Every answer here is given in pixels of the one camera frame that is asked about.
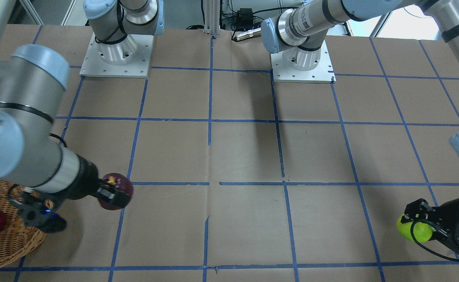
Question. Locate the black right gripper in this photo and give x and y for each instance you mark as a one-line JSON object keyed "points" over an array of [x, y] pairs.
{"points": [[84, 177]]}

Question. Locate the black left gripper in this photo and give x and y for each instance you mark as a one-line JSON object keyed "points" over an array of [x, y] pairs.
{"points": [[452, 214]]}

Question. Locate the dark red apple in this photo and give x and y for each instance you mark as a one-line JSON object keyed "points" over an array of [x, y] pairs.
{"points": [[116, 191]]}

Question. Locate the green apple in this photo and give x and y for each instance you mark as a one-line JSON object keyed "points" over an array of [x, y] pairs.
{"points": [[422, 231]]}

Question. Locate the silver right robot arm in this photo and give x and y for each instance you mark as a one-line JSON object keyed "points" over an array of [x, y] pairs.
{"points": [[32, 85]]}

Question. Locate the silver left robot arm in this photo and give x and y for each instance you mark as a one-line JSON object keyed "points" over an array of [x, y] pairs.
{"points": [[303, 29]]}

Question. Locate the woven wicker basket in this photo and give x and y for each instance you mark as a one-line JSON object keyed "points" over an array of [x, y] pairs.
{"points": [[16, 240]]}

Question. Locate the silver metal cylinder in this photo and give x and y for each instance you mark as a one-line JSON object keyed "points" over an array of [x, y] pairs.
{"points": [[246, 35]]}

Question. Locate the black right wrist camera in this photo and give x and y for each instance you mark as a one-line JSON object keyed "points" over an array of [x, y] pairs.
{"points": [[38, 209]]}

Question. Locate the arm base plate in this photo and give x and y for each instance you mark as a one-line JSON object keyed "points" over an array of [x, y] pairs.
{"points": [[300, 66], [127, 59]]}

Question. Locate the aluminium frame post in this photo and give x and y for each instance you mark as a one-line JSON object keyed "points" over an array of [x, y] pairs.
{"points": [[211, 12]]}

